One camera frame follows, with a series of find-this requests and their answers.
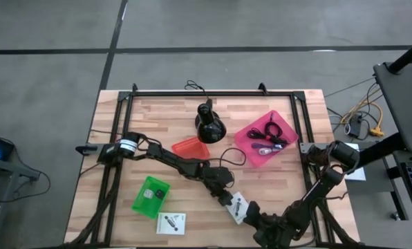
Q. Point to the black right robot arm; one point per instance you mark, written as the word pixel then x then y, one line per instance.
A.
pixel 325 180

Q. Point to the green plastic basket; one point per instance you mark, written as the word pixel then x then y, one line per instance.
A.
pixel 140 207

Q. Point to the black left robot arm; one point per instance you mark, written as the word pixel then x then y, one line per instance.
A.
pixel 171 159

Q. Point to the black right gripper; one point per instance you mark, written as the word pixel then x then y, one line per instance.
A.
pixel 266 228

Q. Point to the grey equipment stand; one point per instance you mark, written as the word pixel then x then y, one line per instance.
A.
pixel 5 169

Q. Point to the white paper sheet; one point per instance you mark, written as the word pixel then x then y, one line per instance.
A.
pixel 358 174

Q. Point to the desk caster wheel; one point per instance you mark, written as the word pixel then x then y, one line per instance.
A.
pixel 395 216

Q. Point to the grey mounting plate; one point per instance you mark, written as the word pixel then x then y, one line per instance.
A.
pixel 304 147

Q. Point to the dark keyboard desk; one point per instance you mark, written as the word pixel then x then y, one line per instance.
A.
pixel 404 207

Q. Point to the black desk lamp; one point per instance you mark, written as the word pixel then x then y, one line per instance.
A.
pixel 209 131

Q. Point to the pink plastic bin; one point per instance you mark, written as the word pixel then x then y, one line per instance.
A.
pixel 261 160

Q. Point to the black pole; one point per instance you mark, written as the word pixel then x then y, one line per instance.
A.
pixel 408 55

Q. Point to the grey desk top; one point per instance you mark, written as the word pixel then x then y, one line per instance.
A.
pixel 403 103

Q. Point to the orange plastic basket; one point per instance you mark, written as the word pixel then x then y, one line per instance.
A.
pixel 188 147

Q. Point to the black desk leg beam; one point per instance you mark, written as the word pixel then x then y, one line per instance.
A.
pixel 379 152

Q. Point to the black aluminium table frame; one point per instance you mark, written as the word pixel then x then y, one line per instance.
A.
pixel 209 93

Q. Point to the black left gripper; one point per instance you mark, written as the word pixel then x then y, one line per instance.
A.
pixel 218 178

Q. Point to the black power strip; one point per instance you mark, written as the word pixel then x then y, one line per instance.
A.
pixel 356 124

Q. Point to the white green product box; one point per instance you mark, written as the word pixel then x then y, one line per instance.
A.
pixel 234 212

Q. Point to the black cube adapter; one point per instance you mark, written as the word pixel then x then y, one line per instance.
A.
pixel 159 194

